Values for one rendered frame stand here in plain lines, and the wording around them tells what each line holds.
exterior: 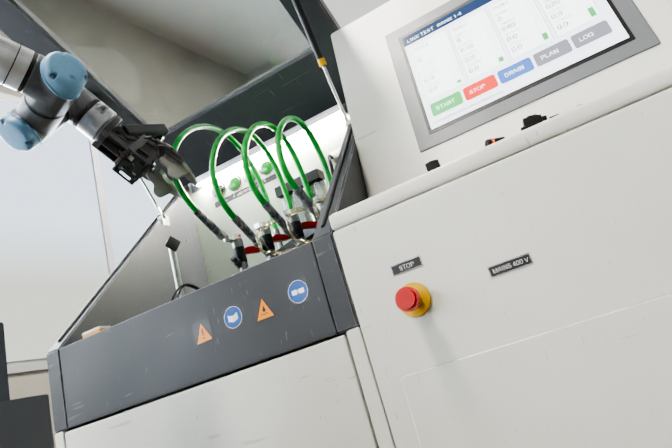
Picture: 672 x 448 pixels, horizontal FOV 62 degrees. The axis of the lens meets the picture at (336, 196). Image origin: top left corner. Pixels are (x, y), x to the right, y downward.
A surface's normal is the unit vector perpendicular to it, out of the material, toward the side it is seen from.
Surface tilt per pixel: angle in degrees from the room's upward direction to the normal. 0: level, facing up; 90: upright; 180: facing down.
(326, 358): 90
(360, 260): 90
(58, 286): 90
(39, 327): 90
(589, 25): 76
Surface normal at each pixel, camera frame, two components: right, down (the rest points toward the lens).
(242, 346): -0.44, -0.18
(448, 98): -0.49, -0.40
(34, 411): 0.79, -0.40
